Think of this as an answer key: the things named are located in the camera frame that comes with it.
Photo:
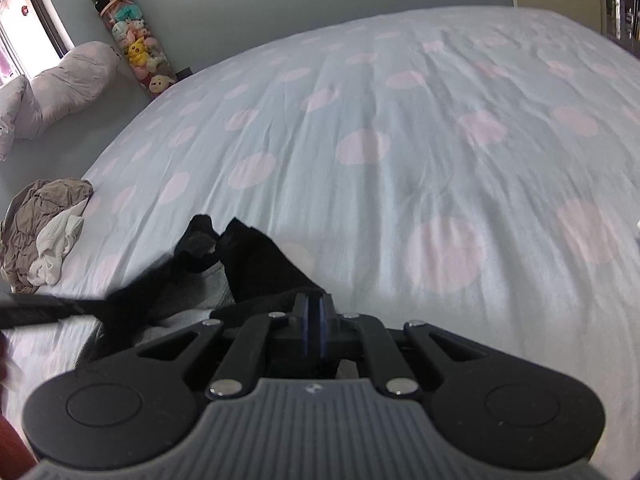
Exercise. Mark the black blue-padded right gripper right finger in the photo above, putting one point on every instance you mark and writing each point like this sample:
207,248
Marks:
499,409

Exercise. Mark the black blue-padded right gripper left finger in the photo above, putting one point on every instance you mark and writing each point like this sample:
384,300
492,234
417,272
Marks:
138,404

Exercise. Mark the grey black raglan shirt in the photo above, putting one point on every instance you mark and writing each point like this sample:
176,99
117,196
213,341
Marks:
234,275

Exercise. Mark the red sleeve of operator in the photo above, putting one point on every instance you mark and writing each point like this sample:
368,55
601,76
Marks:
15,459

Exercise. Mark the white crumpled garment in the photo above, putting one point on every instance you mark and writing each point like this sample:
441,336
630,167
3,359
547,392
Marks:
54,243

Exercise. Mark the brown crumpled garment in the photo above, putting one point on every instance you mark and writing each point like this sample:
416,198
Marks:
28,213

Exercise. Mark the blue pink-dotted bed sheet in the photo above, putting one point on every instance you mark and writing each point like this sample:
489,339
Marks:
473,168

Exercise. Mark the pink rolled duvet pillow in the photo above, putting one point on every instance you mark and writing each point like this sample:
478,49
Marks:
30,106

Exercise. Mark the clear tube of plush toys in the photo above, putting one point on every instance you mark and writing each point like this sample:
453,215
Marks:
140,48

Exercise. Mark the dark bookshelf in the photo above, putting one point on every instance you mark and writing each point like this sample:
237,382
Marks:
622,24

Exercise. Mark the window with dark frame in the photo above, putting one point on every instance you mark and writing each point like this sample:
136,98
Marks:
33,38

